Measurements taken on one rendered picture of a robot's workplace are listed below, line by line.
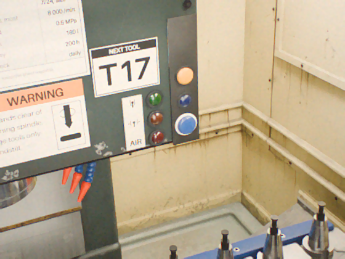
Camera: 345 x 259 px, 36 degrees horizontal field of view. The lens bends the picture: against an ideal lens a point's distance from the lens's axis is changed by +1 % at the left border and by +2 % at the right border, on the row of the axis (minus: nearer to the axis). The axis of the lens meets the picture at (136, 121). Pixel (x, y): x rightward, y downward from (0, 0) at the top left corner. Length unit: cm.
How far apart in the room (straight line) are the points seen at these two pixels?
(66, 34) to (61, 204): 94
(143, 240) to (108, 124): 149
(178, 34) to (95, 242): 110
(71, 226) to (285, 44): 90
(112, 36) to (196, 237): 161
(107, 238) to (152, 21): 112
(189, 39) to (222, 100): 136
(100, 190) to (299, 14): 82
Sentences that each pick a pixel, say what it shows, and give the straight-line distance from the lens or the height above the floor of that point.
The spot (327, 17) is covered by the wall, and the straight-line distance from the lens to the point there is 166.
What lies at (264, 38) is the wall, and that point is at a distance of 195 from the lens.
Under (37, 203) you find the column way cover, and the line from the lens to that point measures 156.
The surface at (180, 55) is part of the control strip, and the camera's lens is 77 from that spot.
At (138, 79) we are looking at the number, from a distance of 75.
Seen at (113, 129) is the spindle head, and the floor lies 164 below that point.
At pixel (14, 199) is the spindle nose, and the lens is 95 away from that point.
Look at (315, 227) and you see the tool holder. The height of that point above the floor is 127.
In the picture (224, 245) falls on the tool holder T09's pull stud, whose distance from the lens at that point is 108.
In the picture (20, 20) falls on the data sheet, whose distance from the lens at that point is 69.
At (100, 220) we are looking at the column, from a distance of 170.
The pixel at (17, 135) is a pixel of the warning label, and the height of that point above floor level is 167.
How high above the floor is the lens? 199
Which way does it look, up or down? 26 degrees down
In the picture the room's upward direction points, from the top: 5 degrees counter-clockwise
